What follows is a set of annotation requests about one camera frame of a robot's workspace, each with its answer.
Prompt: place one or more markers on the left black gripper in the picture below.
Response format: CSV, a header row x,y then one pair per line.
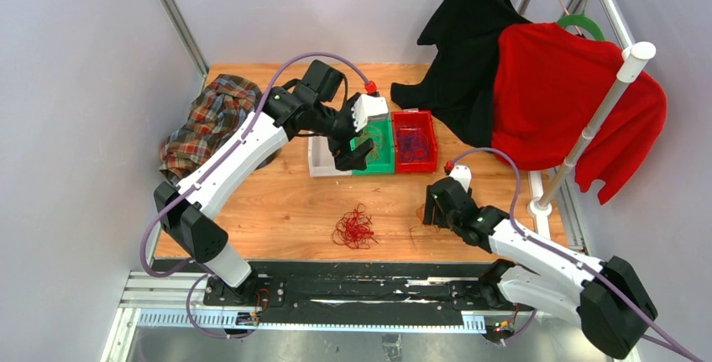
x,y
357,159

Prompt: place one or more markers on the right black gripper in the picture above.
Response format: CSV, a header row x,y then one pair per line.
x,y
433,212

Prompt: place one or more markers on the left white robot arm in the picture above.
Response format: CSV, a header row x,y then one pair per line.
x,y
186,211

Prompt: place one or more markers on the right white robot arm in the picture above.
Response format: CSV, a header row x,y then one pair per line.
x,y
605,299

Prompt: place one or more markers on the green plastic bin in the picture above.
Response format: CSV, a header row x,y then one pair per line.
x,y
381,160

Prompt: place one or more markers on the white plastic bin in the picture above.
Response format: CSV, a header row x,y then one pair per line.
x,y
320,160

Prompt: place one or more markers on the red plastic bin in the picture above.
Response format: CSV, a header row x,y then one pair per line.
x,y
416,148

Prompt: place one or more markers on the black t-shirt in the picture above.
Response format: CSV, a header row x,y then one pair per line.
x,y
458,88

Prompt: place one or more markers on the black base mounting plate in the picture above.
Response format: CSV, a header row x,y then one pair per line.
x,y
449,283

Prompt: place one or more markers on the plaid flannel shirt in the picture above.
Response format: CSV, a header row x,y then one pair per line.
x,y
214,116

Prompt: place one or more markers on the red t-shirt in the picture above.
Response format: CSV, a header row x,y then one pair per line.
x,y
548,85

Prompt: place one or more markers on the green hanger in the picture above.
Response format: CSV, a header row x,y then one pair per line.
x,y
583,22

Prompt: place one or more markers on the white clothes rack pole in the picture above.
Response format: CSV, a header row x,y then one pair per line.
x,y
635,58

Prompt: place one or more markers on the metal rack top bar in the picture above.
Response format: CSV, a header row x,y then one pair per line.
x,y
617,23

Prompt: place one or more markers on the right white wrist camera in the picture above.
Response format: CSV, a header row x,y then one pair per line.
x,y
460,173

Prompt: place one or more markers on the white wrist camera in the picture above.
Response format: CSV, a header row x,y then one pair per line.
x,y
366,108
460,173

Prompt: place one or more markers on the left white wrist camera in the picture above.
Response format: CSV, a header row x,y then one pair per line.
x,y
366,108

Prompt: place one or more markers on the slotted aluminium rail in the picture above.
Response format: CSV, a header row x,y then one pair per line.
x,y
183,300

